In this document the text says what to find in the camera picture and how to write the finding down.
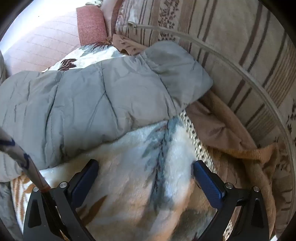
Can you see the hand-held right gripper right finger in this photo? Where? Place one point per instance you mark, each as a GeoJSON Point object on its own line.
{"type": "Point", "coordinates": [208, 183]}

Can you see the striped floral sofa cushion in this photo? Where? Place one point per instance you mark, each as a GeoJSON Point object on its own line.
{"type": "Point", "coordinates": [231, 46]}

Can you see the brown sofa cover cloth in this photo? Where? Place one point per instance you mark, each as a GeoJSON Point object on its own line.
{"type": "Point", "coordinates": [219, 129]}

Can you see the leaf-printed fleece blanket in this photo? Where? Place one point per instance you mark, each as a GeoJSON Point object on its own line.
{"type": "Point", "coordinates": [138, 162]}

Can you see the grey quilted jacket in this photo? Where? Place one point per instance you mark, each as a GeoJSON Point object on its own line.
{"type": "Point", "coordinates": [92, 97]}

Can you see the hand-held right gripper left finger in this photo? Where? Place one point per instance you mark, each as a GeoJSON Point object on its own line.
{"type": "Point", "coordinates": [85, 181]}

